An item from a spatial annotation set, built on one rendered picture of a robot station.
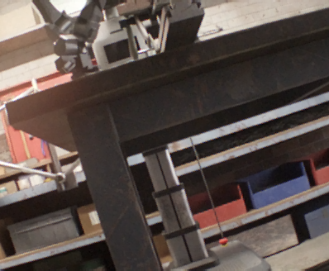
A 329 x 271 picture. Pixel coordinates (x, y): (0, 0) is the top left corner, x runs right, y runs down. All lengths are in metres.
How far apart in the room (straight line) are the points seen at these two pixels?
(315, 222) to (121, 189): 2.07
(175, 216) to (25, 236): 1.16
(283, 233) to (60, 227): 1.30
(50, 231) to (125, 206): 1.81
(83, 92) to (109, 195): 0.20
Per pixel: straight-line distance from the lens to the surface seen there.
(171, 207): 1.78
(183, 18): 0.70
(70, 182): 2.54
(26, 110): 0.84
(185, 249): 1.80
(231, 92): 0.92
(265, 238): 2.71
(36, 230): 2.67
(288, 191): 2.72
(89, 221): 2.62
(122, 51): 1.82
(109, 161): 0.86
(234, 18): 3.63
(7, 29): 3.38
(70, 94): 0.83
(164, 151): 1.79
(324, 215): 2.84
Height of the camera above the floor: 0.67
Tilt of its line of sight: 5 degrees up
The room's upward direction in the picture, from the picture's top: 18 degrees counter-clockwise
